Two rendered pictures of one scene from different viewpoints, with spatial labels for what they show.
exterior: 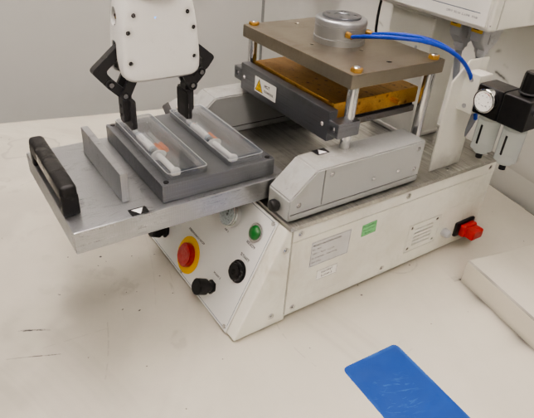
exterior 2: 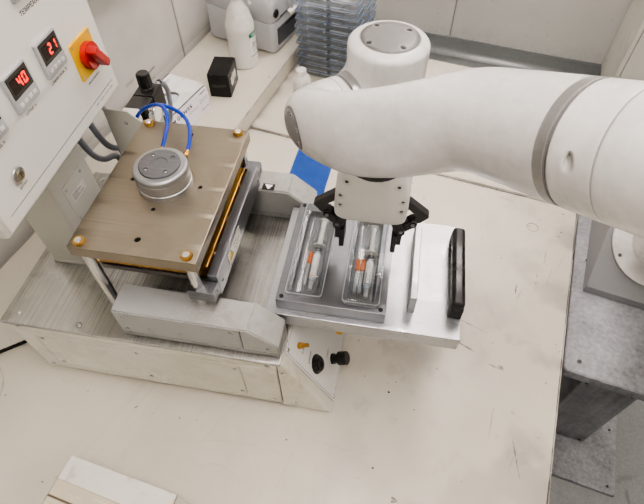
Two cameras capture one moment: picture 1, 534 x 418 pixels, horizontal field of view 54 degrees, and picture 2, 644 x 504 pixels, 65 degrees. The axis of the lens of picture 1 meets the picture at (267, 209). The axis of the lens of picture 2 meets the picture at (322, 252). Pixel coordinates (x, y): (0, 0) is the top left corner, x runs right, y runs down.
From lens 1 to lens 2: 1.16 m
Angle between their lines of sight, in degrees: 85
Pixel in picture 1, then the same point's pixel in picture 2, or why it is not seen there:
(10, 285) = (469, 403)
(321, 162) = (282, 178)
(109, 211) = (430, 234)
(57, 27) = not seen: outside the picture
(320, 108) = (254, 174)
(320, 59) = (235, 159)
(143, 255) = (355, 371)
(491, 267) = not seen: hidden behind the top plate
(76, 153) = (419, 315)
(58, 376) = not seen: hidden behind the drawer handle
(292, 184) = (306, 190)
